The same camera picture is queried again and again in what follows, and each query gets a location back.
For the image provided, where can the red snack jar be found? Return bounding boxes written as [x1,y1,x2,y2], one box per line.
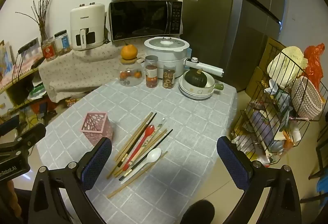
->
[145,55,158,88]

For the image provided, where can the white electric cooking pot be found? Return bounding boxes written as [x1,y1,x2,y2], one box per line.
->
[144,37,224,78]

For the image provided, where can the jar with blue label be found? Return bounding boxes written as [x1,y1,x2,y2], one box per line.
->
[54,30,71,56]

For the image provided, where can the dark grey refrigerator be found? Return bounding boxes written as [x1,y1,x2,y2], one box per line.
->
[182,0,285,91]

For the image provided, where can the paper-wrapped chopsticks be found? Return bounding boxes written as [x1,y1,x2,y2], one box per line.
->
[140,117,166,154]

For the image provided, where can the dried twig bouquet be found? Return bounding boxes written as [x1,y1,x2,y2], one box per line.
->
[15,0,51,43]

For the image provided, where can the white cabbage in bag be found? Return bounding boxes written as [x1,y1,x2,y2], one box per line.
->
[267,46,308,89]

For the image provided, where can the cardboard box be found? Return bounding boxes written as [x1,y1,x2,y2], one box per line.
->
[245,38,285,97]

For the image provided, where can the stack of white plates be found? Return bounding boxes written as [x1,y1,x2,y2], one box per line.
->
[179,78,214,100]

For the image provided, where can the orange tangerine on jar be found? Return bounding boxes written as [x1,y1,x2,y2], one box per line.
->
[121,44,138,60]

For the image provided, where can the black chopstick gold tip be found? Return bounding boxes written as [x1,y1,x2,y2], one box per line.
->
[119,129,173,181]

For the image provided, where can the jar with red label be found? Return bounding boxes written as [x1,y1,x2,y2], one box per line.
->
[41,38,57,61]

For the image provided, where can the white air fryer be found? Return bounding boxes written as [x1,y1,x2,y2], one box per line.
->
[70,2,106,51]

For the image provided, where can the black wire dish rack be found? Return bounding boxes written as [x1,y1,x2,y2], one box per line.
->
[230,45,328,167]

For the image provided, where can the red plastic spoon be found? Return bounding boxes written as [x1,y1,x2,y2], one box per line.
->
[123,125,155,171]

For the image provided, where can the white bowl green handle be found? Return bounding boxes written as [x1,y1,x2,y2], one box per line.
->
[180,69,224,96]

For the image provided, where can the pink perforated utensil holder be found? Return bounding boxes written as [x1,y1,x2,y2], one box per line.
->
[81,112,114,146]

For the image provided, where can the orange plastic bag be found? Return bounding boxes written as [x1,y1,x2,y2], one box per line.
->
[304,43,325,91]

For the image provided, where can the white plastic spoon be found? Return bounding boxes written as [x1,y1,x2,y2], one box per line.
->
[120,147,162,185]

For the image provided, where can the brown ring snack jar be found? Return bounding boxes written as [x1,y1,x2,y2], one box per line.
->
[162,65,176,89]

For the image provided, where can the light wooden chopstick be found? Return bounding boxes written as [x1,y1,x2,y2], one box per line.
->
[114,112,153,161]

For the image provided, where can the dark green pumpkin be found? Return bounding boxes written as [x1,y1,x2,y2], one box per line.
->
[184,69,207,88]

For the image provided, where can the glass jar with cork lid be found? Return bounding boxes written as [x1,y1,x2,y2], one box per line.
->
[118,58,143,87]

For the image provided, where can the black microwave oven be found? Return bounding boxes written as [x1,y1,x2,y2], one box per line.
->
[108,0,183,41]

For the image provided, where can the grey checked tablecloth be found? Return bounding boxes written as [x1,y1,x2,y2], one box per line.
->
[37,81,237,223]

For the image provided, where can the floral cloth on cabinet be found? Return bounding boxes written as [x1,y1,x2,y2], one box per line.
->
[38,38,146,102]

